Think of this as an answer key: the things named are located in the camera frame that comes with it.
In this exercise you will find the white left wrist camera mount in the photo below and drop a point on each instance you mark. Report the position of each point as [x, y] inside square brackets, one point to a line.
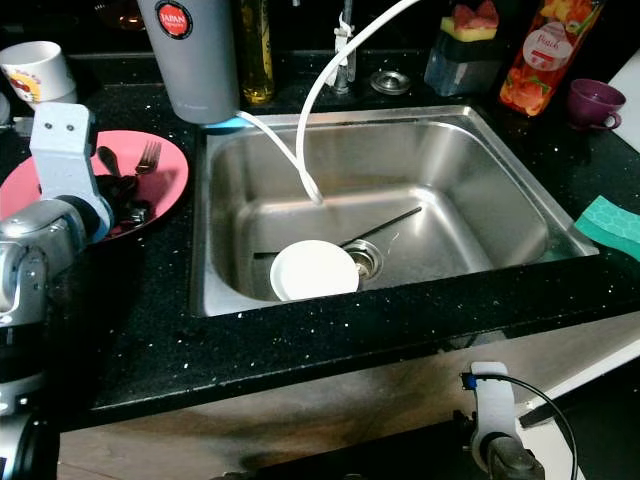
[63, 155]

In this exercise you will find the round silver sink plug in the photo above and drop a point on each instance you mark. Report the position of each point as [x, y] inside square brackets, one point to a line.
[390, 82]

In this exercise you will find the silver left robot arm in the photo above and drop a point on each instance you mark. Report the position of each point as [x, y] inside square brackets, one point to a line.
[25, 260]

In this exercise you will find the purple cup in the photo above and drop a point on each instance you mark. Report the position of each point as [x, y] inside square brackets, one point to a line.
[592, 100]

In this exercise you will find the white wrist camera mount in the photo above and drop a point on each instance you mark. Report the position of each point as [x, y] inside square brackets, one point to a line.
[492, 405]
[63, 155]

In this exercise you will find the stainless steel sink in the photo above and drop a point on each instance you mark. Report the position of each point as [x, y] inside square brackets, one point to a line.
[460, 200]

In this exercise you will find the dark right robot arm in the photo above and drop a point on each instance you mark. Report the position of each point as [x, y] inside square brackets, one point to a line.
[510, 462]

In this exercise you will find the yellow sponge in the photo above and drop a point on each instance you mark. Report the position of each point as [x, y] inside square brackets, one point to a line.
[465, 28]

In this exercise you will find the brown wooden cabinet front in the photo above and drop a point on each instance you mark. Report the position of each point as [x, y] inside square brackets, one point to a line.
[310, 420]

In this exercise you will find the green patterned sponge cloth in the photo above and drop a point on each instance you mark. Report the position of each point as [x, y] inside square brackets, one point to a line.
[610, 225]

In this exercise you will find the yellow oil bottle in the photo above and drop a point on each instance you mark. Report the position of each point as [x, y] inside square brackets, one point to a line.
[257, 55]

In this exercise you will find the pink plate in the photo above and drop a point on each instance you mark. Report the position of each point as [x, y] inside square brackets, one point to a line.
[170, 175]

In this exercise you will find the white printed cup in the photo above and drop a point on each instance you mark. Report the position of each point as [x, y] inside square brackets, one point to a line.
[38, 72]

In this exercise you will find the peach dish soap bottle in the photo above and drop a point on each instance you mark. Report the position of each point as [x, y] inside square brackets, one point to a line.
[545, 60]

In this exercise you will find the silver fork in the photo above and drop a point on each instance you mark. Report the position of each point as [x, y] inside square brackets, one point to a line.
[149, 155]

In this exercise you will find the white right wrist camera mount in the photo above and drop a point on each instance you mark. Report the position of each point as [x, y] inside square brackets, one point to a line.
[492, 405]

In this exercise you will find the dark sponge holder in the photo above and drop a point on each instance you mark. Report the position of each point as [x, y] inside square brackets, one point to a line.
[455, 65]

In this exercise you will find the long thin black utensil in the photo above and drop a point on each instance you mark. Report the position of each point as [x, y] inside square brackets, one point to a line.
[385, 224]

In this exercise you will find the white panel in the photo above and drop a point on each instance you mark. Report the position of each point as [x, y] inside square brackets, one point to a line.
[625, 100]

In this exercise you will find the steel sink drain strainer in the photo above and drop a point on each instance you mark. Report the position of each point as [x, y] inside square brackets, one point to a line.
[366, 258]

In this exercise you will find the chrome faucet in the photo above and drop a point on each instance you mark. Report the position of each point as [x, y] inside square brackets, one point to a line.
[346, 45]

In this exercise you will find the white round plate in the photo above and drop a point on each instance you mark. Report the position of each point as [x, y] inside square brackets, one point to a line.
[312, 272]

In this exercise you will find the grey water filter cylinder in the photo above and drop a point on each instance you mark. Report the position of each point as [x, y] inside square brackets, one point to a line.
[190, 60]

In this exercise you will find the red scrubber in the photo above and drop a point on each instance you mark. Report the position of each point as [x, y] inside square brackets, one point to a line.
[475, 12]

